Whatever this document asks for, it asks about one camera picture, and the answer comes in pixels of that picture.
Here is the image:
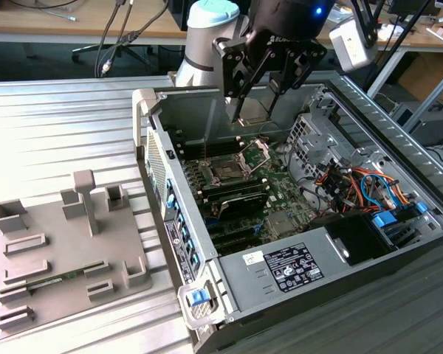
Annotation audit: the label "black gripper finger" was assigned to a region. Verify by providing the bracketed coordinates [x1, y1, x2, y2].
[213, 35, 276, 125]
[266, 39, 327, 119]

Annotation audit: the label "silver CPU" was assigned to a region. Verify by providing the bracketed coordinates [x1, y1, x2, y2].
[239, 97, 273, 126]

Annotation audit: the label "CPU socket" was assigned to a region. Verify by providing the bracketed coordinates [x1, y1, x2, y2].
[205, 156, 253, 185]

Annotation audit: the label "black RAM slot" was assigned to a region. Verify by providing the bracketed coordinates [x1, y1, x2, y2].
[202, 184, 267, 203]
[199, 178, 261, 192]

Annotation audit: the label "black expansion slot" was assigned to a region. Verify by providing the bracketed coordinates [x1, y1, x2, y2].
[212, 235, 263, 256]
[207, 223, 258, 243]

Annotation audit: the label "open grey PC case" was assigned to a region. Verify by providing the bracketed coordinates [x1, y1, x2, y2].
[131, 69, 443, 354]

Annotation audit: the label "black stand pole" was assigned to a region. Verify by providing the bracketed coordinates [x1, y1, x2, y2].
[363, 0, 433, 95]

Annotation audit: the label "white boxes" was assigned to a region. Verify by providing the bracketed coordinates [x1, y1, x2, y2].
[376, 21, 392, 41]

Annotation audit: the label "metal drive cage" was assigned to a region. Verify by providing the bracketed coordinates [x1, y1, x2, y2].
[286, 112, 359, 181]

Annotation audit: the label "metal socket cover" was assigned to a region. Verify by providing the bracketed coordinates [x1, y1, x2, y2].
[235, 137, 273, 174]

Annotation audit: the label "brown cardboard piece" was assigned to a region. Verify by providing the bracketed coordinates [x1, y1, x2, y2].
[426, 24, 443, 44]

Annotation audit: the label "green motherboard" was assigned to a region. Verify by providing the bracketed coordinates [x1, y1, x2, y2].
[179, 138, 320, 257]

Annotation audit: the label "black graphics card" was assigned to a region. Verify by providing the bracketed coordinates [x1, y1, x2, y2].
[216, 193, 269, 222]

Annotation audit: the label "grey computer box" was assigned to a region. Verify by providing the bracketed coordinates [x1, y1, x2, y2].
[391, 101, 443, 147]

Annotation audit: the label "black office chair base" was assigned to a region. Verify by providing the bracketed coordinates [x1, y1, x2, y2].
[71, 43, 159, 77]

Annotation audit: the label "grey chipset heatsink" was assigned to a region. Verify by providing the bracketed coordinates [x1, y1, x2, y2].
[266, 210, 295, 237]

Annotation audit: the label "blue disk carrier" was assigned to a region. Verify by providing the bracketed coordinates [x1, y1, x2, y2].
[371, 201, 429, 249]

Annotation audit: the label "grey power supply with label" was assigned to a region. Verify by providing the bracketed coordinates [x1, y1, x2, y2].
[217, 225, 355, 315]

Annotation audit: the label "grey plastic parts rack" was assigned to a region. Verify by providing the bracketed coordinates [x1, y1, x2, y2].
[0, 169, 157, 340]

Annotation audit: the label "green RAM stick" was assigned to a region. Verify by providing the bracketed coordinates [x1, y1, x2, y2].
[24, 268, 86, 292]

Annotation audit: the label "thick black camera cable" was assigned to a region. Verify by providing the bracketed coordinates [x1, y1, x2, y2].
[102, 0, 171, 74]

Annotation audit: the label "orange power wires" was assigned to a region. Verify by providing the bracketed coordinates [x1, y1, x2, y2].
[315, 164, 411, 217]

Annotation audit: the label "thin black cable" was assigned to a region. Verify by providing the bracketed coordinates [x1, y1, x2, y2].
[94, 0, 123, 78]

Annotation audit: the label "blue wire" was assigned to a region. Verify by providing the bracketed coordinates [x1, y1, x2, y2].
[360, 171, 398, 209]

